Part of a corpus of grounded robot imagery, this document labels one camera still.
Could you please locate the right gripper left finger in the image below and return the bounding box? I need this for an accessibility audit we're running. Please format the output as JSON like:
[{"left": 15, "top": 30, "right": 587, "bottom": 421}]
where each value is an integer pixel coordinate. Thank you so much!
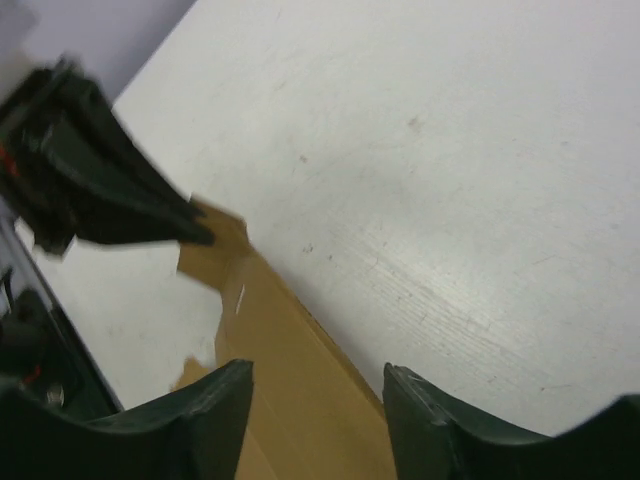
[{"left": 1, "top": 360, "right": 253, "bottom": 480}]

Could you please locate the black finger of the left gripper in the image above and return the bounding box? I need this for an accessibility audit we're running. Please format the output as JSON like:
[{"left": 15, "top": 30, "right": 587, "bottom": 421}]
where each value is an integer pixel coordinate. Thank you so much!
[{"left": 74, "top": 117, "right": 215, "bottom": 246}]

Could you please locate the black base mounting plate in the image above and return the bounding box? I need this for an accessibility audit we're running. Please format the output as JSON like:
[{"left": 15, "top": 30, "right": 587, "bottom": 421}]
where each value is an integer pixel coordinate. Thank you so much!
[{"left": 1, "top": 217, "right": 122, "bottom": 420}]

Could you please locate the cardboard box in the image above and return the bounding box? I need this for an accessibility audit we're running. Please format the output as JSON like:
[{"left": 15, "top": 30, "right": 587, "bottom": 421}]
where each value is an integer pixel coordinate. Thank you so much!
[{"left": 177, "top": 197, "right": 396, "bottom": 479}]

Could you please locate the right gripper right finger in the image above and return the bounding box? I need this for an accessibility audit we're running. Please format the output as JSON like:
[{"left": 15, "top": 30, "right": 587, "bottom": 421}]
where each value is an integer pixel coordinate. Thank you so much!
[{"left": 383, "top": 363, "right": 639, "bottom": 479}]

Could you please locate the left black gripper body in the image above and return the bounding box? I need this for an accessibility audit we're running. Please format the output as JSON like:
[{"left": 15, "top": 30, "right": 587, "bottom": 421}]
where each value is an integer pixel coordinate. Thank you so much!
[{"left": 0, "top": 57, "right": 131, "bottom": 256}]

